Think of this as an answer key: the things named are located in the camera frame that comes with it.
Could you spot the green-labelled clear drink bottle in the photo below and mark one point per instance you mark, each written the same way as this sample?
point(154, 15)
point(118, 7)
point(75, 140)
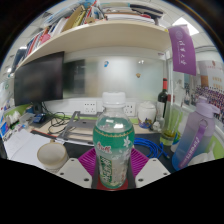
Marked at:
point(113, 143)

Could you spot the purple translucent water jug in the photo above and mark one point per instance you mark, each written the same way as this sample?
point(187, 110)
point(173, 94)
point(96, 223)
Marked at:
point(193, 140)

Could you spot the white wall socket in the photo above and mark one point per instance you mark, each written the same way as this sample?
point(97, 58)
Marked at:
point(90, 107)
point(130, 109)

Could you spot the flat round red coaster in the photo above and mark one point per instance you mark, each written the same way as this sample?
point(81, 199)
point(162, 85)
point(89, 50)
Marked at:
point(125, 185)

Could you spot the grey metal laptop stand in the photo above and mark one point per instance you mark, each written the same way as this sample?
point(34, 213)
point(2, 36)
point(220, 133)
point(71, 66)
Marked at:
point(78, 126)

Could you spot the purple hanging banner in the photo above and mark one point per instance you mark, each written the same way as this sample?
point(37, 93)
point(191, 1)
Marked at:
point(182, 50)

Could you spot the small blue box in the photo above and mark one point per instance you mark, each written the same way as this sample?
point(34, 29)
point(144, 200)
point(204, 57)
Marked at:
point(38, 118)

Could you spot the dark wine bottle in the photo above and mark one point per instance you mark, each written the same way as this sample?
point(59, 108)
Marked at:
point(162, 98)

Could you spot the crumpled white tissue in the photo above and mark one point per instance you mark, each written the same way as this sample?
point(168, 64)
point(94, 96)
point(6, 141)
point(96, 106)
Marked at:
point(205, 157)

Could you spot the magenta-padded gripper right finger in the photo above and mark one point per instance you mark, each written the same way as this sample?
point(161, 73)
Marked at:
point(151, 171)

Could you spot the white paper sheets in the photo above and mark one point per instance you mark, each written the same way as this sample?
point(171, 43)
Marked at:
point(20, 146)

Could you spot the black desk mat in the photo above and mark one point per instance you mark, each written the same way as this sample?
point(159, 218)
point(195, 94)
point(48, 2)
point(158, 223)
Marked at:
point(75, 148)

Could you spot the group photo poster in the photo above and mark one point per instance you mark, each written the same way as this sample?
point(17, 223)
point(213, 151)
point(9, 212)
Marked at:
point(210, 90)

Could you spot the rectangular ceiling light panel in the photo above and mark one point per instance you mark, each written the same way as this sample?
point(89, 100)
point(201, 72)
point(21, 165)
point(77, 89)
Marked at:
point(185, 26)

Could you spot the black computer monitor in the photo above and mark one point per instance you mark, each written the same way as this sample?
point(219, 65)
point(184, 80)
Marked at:
point(38, 80)

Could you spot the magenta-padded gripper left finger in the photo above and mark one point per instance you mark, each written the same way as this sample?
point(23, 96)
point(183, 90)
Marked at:
point(75, 171)

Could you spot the tall green-tinted glass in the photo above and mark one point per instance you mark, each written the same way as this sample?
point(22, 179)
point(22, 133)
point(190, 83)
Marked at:
point(170, 128)

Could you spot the wooden shelf with books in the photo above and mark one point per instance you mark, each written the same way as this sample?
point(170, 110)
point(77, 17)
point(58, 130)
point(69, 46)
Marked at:
point(100, 35)

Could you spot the white ceramic jar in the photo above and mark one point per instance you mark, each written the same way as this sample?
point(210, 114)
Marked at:
point(147, 115)

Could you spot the white patterned cup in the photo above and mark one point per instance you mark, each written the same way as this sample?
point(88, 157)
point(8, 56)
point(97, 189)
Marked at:
point(52, 156)

